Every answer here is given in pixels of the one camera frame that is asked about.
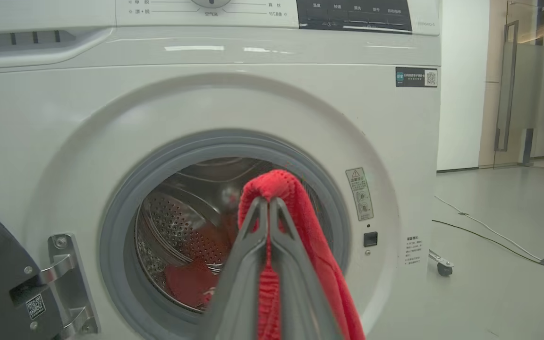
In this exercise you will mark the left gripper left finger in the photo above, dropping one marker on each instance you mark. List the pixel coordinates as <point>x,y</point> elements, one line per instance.
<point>239,293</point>

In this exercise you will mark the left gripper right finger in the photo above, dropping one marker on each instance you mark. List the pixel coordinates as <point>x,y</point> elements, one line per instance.
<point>300,302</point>

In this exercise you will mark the red basketball jersey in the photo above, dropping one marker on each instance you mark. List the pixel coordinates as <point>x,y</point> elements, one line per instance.
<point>324,255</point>

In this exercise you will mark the black door lock slot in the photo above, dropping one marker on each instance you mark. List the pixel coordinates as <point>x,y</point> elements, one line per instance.
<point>370,239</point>

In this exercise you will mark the grey rubber door seal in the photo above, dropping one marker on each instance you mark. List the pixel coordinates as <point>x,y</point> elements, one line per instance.
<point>121,226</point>

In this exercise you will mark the chrome door hinge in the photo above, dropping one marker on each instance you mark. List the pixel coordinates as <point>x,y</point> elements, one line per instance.
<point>71,283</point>

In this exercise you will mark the white front-load washing machine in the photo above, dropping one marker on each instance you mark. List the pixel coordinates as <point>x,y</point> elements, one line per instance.
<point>40,141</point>

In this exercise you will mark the perforated steel washer drum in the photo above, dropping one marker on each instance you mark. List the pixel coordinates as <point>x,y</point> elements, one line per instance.
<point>177,226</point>

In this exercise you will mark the grey warning sticker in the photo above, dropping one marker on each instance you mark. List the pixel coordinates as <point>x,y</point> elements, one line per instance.
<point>360,193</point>

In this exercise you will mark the small printed text notice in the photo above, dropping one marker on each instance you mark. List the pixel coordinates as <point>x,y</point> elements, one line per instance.
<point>413,250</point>

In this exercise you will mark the small white QR sticker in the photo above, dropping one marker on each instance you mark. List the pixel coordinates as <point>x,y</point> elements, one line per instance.
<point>35,307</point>

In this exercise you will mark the black QR code sticker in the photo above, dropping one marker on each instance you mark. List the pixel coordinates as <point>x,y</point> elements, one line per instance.
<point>416,77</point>

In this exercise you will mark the silver program dial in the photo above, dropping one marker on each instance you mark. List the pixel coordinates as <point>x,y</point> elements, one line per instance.
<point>211,3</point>

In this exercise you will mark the white detergent drawer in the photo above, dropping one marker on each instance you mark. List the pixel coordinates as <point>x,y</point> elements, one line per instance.
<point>40,14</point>

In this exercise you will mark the black caster with metal bracket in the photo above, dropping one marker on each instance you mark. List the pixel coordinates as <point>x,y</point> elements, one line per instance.
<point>444,269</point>

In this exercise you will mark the dark short post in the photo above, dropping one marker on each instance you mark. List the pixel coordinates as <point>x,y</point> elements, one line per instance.
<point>527,146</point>

